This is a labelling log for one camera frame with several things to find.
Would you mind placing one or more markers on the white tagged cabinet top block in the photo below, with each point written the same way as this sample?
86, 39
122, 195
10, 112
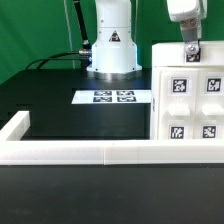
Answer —
173, 55

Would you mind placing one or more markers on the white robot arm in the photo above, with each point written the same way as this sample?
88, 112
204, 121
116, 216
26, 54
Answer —
114, 53

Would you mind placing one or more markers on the white U-shaped fence frame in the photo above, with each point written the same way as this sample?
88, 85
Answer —
15, 151

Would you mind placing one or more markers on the white cabinet door panel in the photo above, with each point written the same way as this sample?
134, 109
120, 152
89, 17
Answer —
209, 118
177, 104

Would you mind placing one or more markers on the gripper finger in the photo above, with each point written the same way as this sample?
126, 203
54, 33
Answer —
191, 32

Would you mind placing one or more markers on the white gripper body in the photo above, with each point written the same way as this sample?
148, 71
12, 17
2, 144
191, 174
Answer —
180, 10

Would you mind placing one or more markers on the white cabinet body box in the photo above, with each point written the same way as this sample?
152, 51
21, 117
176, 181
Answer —
155, 103

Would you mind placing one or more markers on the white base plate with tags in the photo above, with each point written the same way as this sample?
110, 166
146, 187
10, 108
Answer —
111, 96

